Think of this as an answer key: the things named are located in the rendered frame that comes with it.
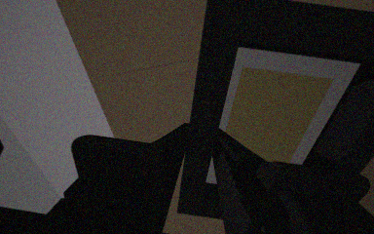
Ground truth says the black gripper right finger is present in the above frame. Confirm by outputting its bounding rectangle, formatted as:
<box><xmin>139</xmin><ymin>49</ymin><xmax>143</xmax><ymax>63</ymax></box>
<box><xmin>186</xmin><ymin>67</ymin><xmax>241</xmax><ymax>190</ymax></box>
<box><xmin>212</xmin><ymin>129</ymin><xmax>370</xmax><ymax>234</ymax></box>

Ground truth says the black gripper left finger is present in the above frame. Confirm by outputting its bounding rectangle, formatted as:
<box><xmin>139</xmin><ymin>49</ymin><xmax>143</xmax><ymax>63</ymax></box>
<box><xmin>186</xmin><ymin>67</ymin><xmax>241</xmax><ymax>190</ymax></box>
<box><xmin>71</xmin><ymin>123</ymin><xmax>189</xmax><ymax>232</ymax></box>

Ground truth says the black picture frame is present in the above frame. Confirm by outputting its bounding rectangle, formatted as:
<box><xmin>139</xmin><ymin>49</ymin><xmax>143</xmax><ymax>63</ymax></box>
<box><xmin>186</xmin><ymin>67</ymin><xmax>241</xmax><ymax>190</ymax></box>
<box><xmin>177</xmin><ymin>0</ymin><xmax>374</xmax><ymax>220</ymax></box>

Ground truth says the tan flat board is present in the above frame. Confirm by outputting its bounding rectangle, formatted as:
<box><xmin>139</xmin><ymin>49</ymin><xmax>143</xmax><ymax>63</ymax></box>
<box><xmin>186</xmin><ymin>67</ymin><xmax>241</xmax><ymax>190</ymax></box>
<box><xmin>56</xmin><ymin>0</ymin><xmax>226</xmax><ymax>234</ymax></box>

